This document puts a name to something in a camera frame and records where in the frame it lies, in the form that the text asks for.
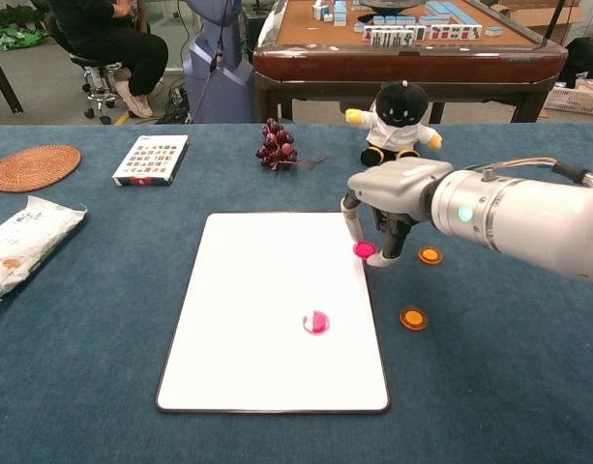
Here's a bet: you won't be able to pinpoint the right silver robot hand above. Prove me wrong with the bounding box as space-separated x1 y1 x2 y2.
340 157 456 270

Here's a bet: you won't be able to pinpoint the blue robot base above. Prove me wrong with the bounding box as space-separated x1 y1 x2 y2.
182 0 254 125

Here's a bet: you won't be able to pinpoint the black plush toy white coat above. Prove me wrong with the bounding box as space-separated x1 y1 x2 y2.
344 79 444 169

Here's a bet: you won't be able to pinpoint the brown mahjong table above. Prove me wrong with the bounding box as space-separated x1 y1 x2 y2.
252 0 570 125

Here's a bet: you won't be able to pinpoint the dark red grape bunch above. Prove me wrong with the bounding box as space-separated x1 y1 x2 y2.
254 117 329 171

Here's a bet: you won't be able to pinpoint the mahjong tile row green prints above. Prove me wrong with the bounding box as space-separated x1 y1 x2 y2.
363 24 429 48

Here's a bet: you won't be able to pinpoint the mahjong tile row red prints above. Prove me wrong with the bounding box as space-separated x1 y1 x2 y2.
428 23 484 43

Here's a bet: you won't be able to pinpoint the short blue backed tile row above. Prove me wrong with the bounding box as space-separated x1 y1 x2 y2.
352 14 421 33

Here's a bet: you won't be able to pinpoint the long blue backed tile row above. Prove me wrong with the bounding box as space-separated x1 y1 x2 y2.
424 0 471 28

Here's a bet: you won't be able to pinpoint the stacked blue backed mahjong tiles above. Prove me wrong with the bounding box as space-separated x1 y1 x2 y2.
311 0 348 28

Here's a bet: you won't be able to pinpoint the white magnetic board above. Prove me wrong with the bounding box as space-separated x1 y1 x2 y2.
154 211 392 415

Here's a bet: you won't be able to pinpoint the white plastic basket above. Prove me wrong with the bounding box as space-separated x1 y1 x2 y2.
545 79 593 117

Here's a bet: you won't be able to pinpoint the cardboard box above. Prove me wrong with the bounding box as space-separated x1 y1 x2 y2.
489 0 587 47

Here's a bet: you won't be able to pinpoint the black bag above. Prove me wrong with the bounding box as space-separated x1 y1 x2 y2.
561 37 593 91

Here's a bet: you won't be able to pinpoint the white printed card box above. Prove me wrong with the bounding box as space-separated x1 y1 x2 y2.
111 134 191 188

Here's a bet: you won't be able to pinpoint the chrome swivel stool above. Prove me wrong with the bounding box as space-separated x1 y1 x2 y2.
69 51 128 126

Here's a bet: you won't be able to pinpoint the seated person in black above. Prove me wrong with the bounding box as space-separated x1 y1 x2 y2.
46 0 170 120

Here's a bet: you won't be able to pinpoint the blue table cloth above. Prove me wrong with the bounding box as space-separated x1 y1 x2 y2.
0 123 593 464

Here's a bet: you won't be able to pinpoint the brown woven round coaster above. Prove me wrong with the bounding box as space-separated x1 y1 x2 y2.
0 144 83 194

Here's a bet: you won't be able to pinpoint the white snack bag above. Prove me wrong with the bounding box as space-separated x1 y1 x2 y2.
0 194 88 307

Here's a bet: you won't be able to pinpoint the dark furniture leg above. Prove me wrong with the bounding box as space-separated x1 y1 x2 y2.
0 43 24 115

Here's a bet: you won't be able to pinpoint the green artificial foliage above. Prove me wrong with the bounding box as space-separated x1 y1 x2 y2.
0 4 50 52

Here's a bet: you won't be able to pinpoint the black cable bundle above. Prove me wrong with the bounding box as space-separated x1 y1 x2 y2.
158 81 193 125

